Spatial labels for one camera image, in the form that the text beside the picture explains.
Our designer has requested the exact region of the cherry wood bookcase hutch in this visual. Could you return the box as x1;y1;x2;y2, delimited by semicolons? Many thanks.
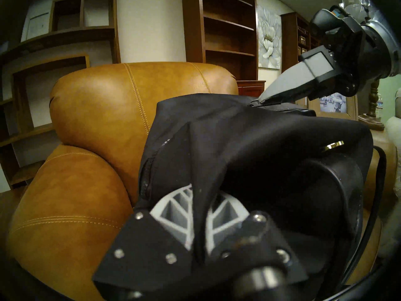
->
182;0;266;97

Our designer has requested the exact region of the black zipper handbag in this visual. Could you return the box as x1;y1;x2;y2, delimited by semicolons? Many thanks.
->
136;93;387;301

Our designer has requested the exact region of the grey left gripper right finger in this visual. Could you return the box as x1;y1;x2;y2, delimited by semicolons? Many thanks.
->
205;191;310;287

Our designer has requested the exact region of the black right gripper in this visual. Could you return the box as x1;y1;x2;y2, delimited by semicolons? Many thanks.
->
258;22;377;105

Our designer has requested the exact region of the tan leather armchair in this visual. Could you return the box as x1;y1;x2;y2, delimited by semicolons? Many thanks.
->
6;61;398;301

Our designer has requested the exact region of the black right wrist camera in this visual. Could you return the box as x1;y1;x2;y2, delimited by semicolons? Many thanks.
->
310;8;359;34

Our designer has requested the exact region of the wooden table lamp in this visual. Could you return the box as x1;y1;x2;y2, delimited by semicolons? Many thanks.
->
340;0;386;131

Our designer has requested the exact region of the small rustic wood picture frame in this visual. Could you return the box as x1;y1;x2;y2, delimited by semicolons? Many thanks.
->
309;92;359;120

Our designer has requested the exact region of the dark wood bookcase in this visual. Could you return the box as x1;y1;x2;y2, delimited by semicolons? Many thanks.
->
280;12;320;73

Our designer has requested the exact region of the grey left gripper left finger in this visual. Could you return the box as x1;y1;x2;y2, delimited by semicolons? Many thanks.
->
92;184;195;294

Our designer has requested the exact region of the white flower painting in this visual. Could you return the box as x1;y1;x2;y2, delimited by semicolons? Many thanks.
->
257;5;282;70

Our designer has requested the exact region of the open wooden shelf unit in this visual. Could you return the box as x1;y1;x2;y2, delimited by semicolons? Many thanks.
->
0;0;121;191

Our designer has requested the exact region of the white framed certificate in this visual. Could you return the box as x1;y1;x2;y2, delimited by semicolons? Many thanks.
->
21;11;50;42

